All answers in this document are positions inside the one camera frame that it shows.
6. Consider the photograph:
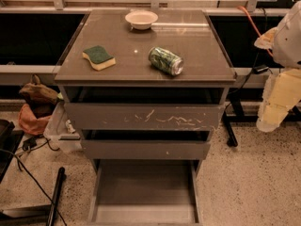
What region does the grey drawer cabinet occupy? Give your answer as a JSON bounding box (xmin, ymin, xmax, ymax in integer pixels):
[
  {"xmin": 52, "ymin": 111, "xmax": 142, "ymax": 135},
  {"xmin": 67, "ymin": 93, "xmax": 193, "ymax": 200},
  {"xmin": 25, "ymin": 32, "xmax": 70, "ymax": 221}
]
[{"xmin": 54, "ymin": 8, "xmax": 237, "ymax": 174}]

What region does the grey middle drawer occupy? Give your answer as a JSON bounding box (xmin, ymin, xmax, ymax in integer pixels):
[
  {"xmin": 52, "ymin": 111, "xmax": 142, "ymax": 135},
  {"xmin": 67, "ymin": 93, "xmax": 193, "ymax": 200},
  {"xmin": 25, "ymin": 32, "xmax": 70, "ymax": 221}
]
[{"xmin": 81, "ymin": 130, "xmax": 211, "ymax": 160}]

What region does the white bowl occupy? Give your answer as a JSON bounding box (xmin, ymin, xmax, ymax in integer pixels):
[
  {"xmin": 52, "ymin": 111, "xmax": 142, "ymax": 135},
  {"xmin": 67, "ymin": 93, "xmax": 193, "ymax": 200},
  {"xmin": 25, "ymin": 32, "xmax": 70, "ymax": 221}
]
[{"xmin": 125, "ymin": 10, "xmax": 158, "ymax": 30}]

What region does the grey top drawer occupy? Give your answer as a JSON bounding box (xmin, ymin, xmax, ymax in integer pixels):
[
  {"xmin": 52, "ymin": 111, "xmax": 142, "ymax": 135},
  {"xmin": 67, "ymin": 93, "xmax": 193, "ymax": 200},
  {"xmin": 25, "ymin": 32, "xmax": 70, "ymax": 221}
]
[{"xmin": 65, "ymin": 103, "xmax": 224, "ymax": 131}]

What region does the clear plastic bin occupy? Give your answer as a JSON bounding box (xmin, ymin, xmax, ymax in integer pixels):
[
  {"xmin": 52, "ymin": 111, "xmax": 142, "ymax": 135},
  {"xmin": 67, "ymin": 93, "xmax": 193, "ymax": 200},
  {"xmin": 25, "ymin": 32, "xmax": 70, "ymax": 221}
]
[{"xmin": 43, "ymin": 102, "xmax": 82, "ymax": 153}]

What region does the brown cloth bag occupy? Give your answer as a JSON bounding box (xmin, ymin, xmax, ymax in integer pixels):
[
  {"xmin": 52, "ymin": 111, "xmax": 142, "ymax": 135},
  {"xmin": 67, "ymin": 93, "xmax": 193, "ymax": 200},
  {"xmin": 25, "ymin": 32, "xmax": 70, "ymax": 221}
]
[{"xmin": 19, "ymin": 74, "xmax": 58, "ymax": 105}]

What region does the grey bottom drawer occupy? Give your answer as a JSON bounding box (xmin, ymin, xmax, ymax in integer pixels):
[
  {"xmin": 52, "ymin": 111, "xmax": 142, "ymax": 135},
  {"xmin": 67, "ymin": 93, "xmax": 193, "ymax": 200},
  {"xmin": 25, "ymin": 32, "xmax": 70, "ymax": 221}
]
[{"xmin": 87, "ymin": 160, "xmax": 202, "ymax": 226}]

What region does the black metal stand leg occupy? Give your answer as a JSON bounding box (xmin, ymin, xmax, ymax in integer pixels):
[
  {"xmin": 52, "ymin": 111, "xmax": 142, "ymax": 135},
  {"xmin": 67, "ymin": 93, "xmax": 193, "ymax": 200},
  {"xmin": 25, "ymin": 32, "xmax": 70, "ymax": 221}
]
[{"xmin": 46, "ymin": 167, "xmax": 66, "ymax": 226}]

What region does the black floor cable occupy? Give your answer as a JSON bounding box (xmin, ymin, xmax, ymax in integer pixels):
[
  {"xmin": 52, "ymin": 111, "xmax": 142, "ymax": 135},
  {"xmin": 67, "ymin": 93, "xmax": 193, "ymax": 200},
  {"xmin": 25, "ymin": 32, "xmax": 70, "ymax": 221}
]
[{"xmin": 0, "ymin": 135, "xmax": 69, "ymax": 226}]

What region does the green yellow sponge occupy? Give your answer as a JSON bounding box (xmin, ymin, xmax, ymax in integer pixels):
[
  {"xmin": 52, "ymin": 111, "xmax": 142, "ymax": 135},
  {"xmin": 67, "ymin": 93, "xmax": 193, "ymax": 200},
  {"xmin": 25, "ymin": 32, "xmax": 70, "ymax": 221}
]
[{"xmin": 82, "ymin": 45, "xmax": 116, "ymax": 71}]

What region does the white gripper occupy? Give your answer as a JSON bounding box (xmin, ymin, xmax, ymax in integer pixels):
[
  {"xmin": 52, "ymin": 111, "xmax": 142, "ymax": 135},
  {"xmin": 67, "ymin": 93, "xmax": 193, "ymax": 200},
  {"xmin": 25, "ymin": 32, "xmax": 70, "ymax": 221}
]
[{"xmin": 254, "ymin": 1, "xmax": 301, "ymax": 132}]

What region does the black power adapter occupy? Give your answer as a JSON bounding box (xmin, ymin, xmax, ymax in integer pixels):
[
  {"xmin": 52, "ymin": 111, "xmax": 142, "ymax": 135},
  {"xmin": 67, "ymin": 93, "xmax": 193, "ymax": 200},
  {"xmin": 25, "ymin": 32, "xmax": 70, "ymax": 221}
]
[{"xmin": 252, "ymin": 65, "xmax": 269, "ymax": 74}]

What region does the orange cable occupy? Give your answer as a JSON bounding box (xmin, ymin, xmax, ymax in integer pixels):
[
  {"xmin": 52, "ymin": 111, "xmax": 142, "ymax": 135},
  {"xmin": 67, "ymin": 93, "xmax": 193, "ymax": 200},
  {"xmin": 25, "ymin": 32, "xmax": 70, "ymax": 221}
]
[{"xmin": 237, "ymin": 5, "xmax": 275, "ymax": 58}]

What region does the black table frame leg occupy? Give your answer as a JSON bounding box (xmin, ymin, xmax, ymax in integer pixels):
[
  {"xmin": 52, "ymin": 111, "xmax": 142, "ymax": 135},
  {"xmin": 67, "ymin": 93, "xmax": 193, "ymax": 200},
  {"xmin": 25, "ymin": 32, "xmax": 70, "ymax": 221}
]
[{"xmin": 222, "ymin": 89, "xmax": 245, "ymax": 147}]

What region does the grey drawer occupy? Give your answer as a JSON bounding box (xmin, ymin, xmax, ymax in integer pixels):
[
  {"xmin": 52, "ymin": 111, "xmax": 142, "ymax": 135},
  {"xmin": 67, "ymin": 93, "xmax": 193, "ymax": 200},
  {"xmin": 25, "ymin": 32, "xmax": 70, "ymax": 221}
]
[
  {"xmin": 65, "ymin": 103, "xmax": 224, "ymax": 131},
  {"xmin": 81, "ymin": 130, "xmax": 211, "ymax": 160},
  {"xmin": 87, "ymin": 160, "xmax": 202, "ymax": 226}
]

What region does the orange cloth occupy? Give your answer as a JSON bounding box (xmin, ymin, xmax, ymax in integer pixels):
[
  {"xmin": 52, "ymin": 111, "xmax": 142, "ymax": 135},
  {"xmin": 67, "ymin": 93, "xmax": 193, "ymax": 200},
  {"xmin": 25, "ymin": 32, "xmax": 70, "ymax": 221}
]
[{"xmin": 18, "ymin": 104, "xmax": 51, "ymax": 136}]

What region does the green soda can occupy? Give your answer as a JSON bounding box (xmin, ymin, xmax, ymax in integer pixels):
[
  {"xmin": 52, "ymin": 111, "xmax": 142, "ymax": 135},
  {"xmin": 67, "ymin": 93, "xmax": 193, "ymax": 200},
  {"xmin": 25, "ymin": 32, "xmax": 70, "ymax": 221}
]
[{"xmin": 149, "ymin": 47, "xmax": 183, "ymax": 76}]

